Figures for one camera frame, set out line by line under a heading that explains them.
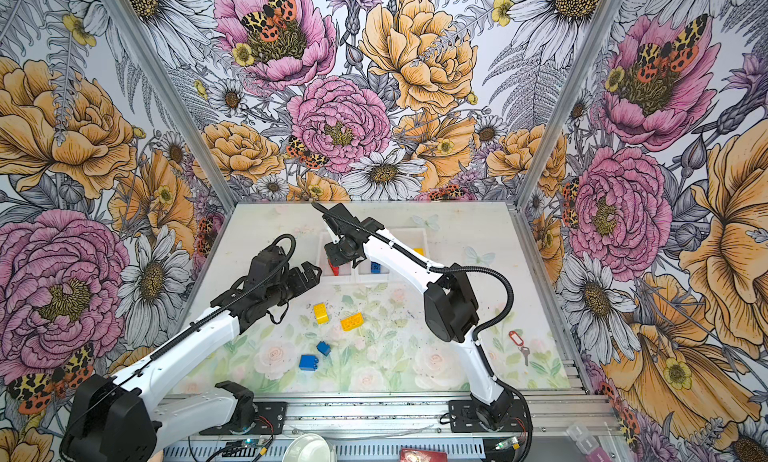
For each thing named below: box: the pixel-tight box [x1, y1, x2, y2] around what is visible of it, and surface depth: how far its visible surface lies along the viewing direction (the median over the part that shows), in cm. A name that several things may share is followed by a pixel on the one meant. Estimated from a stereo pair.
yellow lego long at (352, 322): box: [340, 312, 365, 332], surface depth 93 cm
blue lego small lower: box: [316, 341, 331, 356], surface depth 86 cm
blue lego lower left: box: [299, 354, 319, 371], surface depth 84 cm
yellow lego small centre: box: [313, 302, 329, 325], surface depth 93 cm
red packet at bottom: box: [399, 448, 448, 462], surface depth 67 cm
